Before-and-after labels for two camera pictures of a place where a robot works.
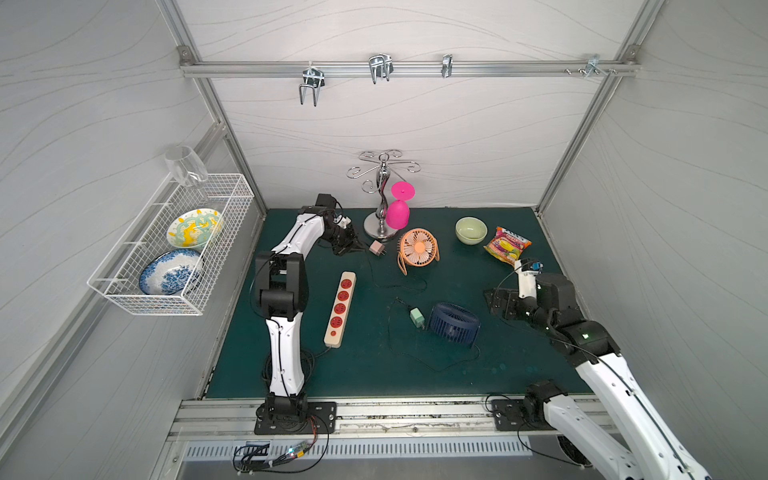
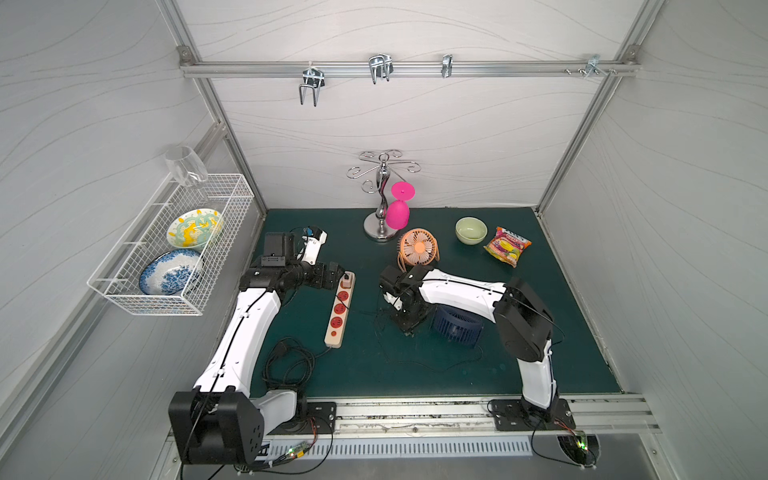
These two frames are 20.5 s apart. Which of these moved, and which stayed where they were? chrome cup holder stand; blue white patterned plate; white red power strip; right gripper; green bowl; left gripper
Moved: right gripper; left gripper
Stayed: chrome cup holder stand; green bowl; white red power strip; blue white patterned plate
